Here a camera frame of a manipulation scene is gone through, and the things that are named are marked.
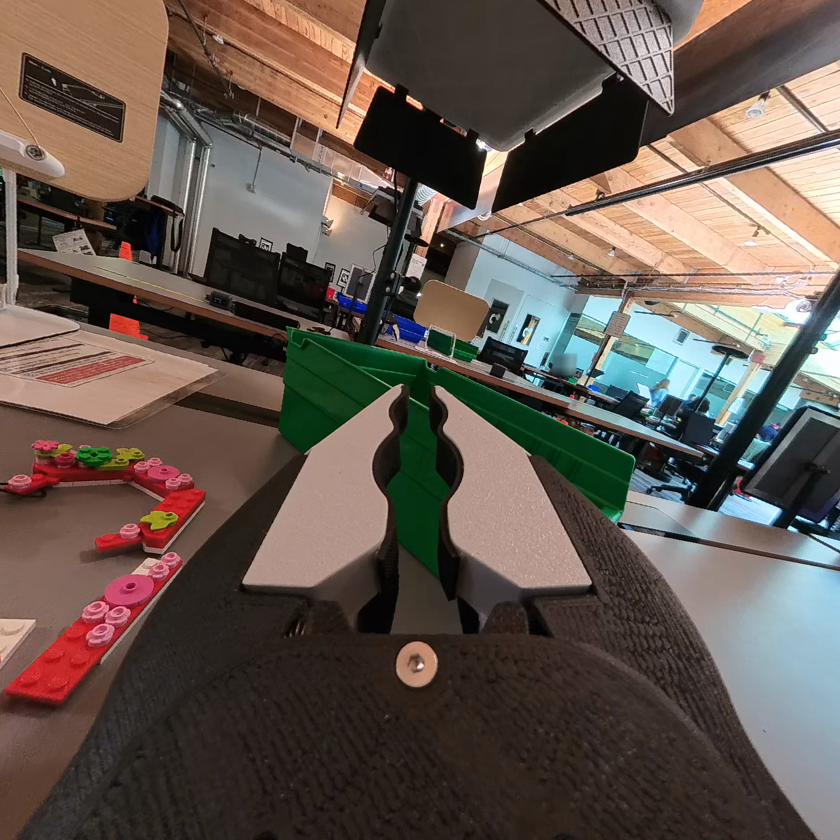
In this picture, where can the long grey desk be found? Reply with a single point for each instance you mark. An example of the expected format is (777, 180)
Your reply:
(131, 279)

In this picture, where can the grey framed monitor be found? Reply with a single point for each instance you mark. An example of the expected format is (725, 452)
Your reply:
(794, 459)

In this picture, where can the small green bin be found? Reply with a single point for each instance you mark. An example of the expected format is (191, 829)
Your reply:
(459, 349)

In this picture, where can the grey studio light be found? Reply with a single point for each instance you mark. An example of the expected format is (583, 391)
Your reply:
(472, 65)

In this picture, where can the straight red lego strip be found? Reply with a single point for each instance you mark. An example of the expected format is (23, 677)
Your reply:
(59, 663)

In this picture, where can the black diagonal pole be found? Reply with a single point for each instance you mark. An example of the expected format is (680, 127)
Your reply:
(761, 394)

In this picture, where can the small wooden board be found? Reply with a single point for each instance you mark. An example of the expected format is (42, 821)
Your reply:
(453, 308)

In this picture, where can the wooden board with black label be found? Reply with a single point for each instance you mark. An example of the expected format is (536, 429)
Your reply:
(98, 157)

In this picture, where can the curved red lego assembly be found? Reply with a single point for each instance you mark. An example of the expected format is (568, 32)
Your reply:
(79, 472)

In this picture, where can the black thin rod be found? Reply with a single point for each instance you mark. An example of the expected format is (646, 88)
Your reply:
(709, 172)

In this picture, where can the white lego plate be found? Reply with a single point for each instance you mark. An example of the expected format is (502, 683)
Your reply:
(12, 636)

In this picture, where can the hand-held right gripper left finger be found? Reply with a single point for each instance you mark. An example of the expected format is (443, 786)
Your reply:
(328, 512)

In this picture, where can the white stand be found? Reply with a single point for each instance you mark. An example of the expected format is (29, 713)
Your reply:
(26, 328)

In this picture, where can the black office chair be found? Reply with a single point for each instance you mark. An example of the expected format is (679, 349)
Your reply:
(502, 354)

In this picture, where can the black monitor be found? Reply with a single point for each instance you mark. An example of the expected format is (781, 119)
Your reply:
(305, 282)
(243, 269)

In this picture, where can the blue plastic bin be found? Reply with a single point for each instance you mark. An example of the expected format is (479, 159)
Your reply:
(354, 308)
(407, 329)

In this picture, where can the black light stand pole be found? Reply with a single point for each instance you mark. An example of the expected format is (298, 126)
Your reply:
(394, 262)

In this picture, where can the green plastic bin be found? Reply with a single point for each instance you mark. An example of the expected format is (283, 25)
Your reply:
(328, 394)

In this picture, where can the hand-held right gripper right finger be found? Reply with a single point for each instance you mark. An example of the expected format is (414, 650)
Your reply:
(512, 518)

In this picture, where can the laminated instruction sheet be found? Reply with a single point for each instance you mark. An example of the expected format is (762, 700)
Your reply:
(131, 394)

